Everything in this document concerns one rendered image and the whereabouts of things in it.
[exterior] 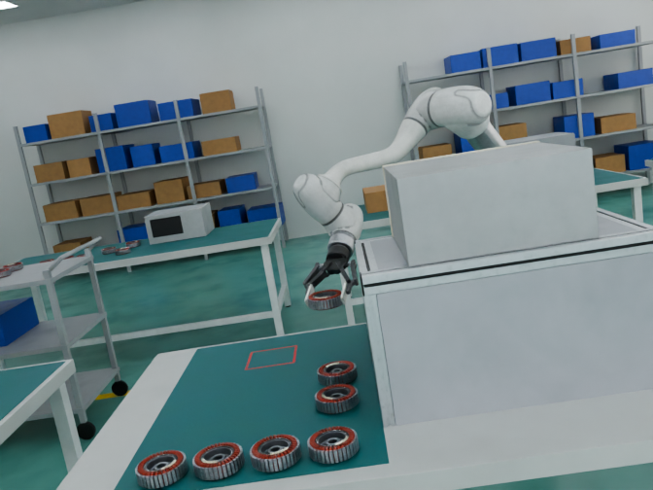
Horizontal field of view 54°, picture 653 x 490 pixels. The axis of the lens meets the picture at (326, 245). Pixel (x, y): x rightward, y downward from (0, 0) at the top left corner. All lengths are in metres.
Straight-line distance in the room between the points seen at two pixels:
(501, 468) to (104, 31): 8.24
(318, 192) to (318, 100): 6.48
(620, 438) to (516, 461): 0.22
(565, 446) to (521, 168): 0.59
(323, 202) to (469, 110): 0.59
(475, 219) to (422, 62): 7.22
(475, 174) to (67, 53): 8.09
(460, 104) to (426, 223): 0.87
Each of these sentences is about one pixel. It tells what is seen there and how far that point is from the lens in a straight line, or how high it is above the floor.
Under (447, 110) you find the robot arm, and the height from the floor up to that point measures 1.43.
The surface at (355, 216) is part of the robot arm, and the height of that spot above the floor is 1.14.
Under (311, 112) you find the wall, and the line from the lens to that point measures 8.55.
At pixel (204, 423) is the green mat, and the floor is 0.75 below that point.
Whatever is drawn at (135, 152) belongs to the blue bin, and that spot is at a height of 1.46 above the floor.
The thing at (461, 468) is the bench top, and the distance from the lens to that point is 1.40.
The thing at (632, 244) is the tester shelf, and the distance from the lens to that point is 1.57.
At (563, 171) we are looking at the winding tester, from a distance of 1.52.
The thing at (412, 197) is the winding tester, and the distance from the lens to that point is 1.45.
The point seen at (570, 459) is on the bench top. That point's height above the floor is 0.73.
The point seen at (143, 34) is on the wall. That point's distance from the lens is 8.94.
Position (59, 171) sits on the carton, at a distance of 8.73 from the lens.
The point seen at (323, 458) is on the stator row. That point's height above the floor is 0.77.
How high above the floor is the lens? 1.47
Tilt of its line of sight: 11 degrees down
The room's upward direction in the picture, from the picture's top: 9 degrees counter-clockwise
